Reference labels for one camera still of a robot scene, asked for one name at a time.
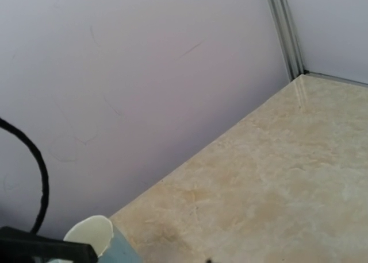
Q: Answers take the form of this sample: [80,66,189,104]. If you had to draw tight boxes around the left aluminium corner post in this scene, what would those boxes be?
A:
[268,0,305,82]

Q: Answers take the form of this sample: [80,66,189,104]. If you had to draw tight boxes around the light blue mug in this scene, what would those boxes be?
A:
[64,215,143,263]

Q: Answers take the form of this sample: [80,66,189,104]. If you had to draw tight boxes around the back aluminium table rail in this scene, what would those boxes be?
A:
[304,71,367,87]

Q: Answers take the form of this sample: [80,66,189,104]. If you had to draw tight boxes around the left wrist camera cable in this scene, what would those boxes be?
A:
[0,118,49,235]

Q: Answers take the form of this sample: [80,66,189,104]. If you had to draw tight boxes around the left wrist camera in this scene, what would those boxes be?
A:
[1,227,98,262]

